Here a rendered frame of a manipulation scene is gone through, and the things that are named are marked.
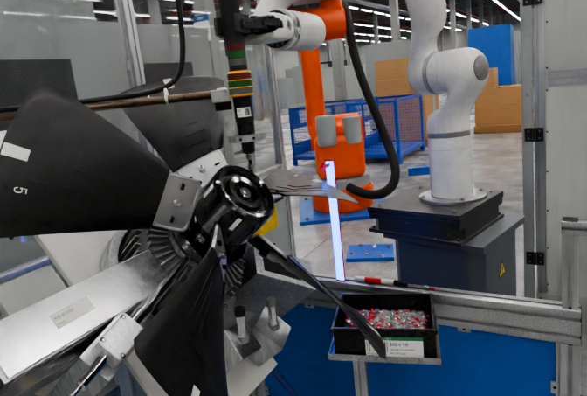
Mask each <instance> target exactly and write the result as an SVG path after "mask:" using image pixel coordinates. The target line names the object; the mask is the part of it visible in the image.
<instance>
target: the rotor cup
mask: <svg viewBox="0 0 587 396"><path fill-rule="evenodd" d="M212 184H213V188H212V190H211V191H210V192H209V193H208V195H207V196H206V197H205V198H204V194H205V193H206V192H207V190H208V189H209V188H210V187H211V185H212ZM243 187H244V188H246V189H248V190H249V191H250V193H251V196H250V197H249V198H246V197H244V196H243V195H242V194H241V192H240V189H241V188H243ZM273 212H274V200H273V195H272V193H271V192H270V190H269V189H268V187H267V186H266V184H265V183H264V182H263V181H262V180H261V179H260V178H259V177H258V176H257V175H255V174H254V173H252V172H251V171H249V170H248V169H246V168H243V167H240V166H237V165H226V166H224V167H222V168H220V169H219V170H217V172H216V173H215V174H214V175H213V177H212V178H211V179H210V180H209V182H208V183H207V184H206V185H205V186H204V188H203V189H202V190H201V191H200V192H199V195H198V198H197V202H196V205H195V209H194V212H193V214H192V217H191V220H190V224H189V227H188V229H187V230H186V232H178V231H174V230H173V232H174V234H175V237H176V240H177V241H178V243H179V245H180V246H181V247H182V249H183V250H184V251H185V252H186V253H187V254H188V255H189V256H190V257H191V258H193V259H194V260H196V261H198V262H200V261H201V260H202V258H203V257H204V256H205V255H206V254H207V252H208V250H209V245H210V241H211V233H212V229H213V225H214V221H217V224H219V225H220V228H221V233H222V236H223V241H224V248H225V252H226V266H227V267H230V266H232V265H234V264H235V263H236V262H237V261H238V260H239V259H240V258H241V257H242V256H243V255H244V253H245V250H246V245H247V241H248V240H249V239H250V238H251V237H252V236H253V235H254V234H255V233H256V232H257V231H258V230H259V229H260V228H261V227H262V226H263V225H264V224H265V223H266V222H267V221H268V220H269V219H270V218H271V217H272V215H273ZM237 219H242V221H241V222H240V223H239V224H238V225H237V226H236V227H235V228H234V229H233V230H232V231H231V230H229V228H230V226H231V225H232V224H233V223H234V222H235V221H236V220H237Z"/></svg>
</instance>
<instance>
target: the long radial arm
mask: <svg viewBox="0 0 587 396"><path fill-rule="evenodd" d="M167 277H168V275H167V274H166V273H164V270H163V269H162V267H159V263H158V262H157V261H156V260H155V258H154V256H153V255H152V254H151V252H150V251H149V250H146V251H144V252H142V253H140V254H137V255H136V256H134V257H132V258H130V259H127V260H125V261H123V262H121V263H119V264H117V265H115V266H113V267H110V268H108V269H106V270H104V271H102V272H100V273H98V274H96V275H94V276H92V277H89V278H87V279H85V280H84V281H81V282H79V283H77V284H75V285H73V286H71V287H69V288H66V289H64V290H62V291H60V292H58V293H57V294H55V295H51V296H49V297H47V298H45V299H44V300H42V301H40V302H37V303H35V304H32V305H31V306H29V307H27V308H25V309H22V310H20V311H18V312H17V313H14V314H12V315H10V316H7V317H5V318H4V319H2V320H0V378H1V380H2V381H3V382H4V385H3V387H2V388H1V389H0V396H18V395H19V394H20V393H22V392H24V391H25V390H27V389H28V388H30V387H32V386H34V385H35V384H37V383H38V382H39V381H41V380H42V379H44V378H46V377H48V376H49V375H51V374H52V373H54V372H55V371H57V370H58V369H60V368H61V367H63V366H65V365H67V364H68V363H70V362H72V361H73V360H74V359H75V358H77V357H79V356H80V355H81V354H82V353H83V352H84V351H85V350H86V349H87V348H88V346H89V345H90V344H91V343H92V342H93V341H94V340H95V339H96V338H97V336H98V335H99V334H100V333H101V332H102V331H103V330H104V329H105V328H106V327H107V326H108V325H109V324H110V323H111V322H112V321H113V319H114V318H115V317H116V316H117V315H118V314H119V313H120V312H122V313H123V314H124V313H126V314H127V315H128V316H130V315H131V314H132V312H133V311H134V310H135V309H136V308H137V307H138V305H139V304H140V303H141V302H143V301H145V300H146V299H147V298H148V296H149V295H150V294H151V293H152V292H153V291H154V289H155V288H156V287H157V286H158V285H159V283H160V282H161V281H162V280H163V279H164V278H167Z"/></svg>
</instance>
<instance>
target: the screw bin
mask: <svg viewBox="0 0 587 396"><path fill-rule="evenodd" d="M340 299H341V300H342V301H344V302H345V303H346V304H347V305H349V306H350V307H352V308H354V309H357V310H364V309H365V310H371V308H373V310H375V309H379V310H383V309H385V310H392V309H394V310H398V309H401V310H403V309H409V310H425V312H426V315H429V316H430V317H427V318H426V319H427V320H428V322H427V329H400V328H375V329H376V331H377V332H378V333H379V335H380V337H381V338H382V340H383V343H384V346H385V350H386V356H392V357H413V358H438V357H437V341H436V335H438V329H437V323H436V316H435V309H434V302H433V293H430V294H343V293H341V294H340ZM346 318H347V317H346V314H345V313H344V312H343V311H342V309H341V308H340V307H339V306H338V305H337V308H336V312H335V317H334V320H333V323H332V327H331V328H330V330H331V332H332V333H333V334H334V343H335V354H349V355H370V356H379V355H378V354H377V353H376V351H375V350H374V348H373V347H372V346H371V344H370V343H369V341H368V340H367V339H366V337H365V336H364V335H363V334H362V332H361V331H360V330H359V329H358V328H344V326H345V323H346V322H345V320H346Z"/></svg>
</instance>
